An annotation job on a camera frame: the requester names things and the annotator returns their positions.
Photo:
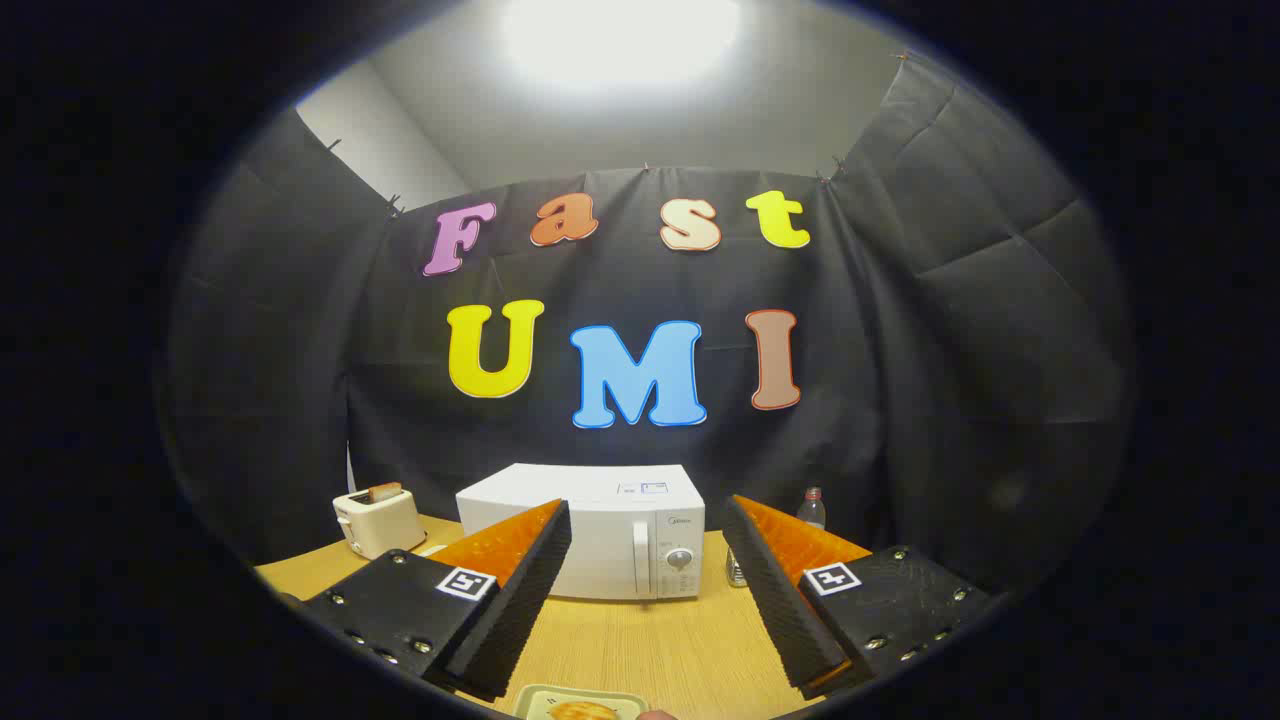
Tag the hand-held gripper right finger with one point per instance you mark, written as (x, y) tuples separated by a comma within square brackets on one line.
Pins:
[(780, 600)]

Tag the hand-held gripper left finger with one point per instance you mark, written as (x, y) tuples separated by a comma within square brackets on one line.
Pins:
[(520, 600)]

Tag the round toasted bun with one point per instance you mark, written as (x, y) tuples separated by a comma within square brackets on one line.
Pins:
[(585, 712)]

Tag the white microwave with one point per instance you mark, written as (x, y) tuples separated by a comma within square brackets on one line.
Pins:
[(620, 500)]

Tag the clear water bottle red label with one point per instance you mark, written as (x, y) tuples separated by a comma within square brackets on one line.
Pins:
[(812, 512)]

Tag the cream square plate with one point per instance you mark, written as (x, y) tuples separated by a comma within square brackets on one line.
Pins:
[(535, 700)]

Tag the cream toaster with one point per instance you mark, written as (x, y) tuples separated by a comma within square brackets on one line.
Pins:
[(385, 525)]

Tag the toast slice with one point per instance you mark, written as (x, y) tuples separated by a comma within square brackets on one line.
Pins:
[(385, 492)]

